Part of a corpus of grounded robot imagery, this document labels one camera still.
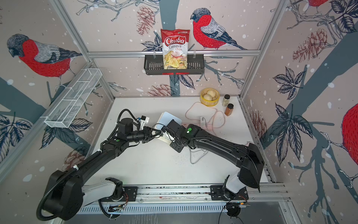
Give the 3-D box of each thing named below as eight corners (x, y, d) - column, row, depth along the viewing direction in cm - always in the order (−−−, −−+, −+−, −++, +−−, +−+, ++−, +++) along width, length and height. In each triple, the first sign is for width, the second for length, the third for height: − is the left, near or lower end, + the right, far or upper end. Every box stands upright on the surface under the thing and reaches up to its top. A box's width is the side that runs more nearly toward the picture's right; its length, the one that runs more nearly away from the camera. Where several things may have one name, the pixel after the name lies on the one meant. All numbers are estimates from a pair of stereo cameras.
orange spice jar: (225, 116, 110) (228, 108, 102) (224, 111, 113) (227, 103, 105) (231, 116, 110) (234, 108, 102) (229, 111, 113) (233, 103, 105)
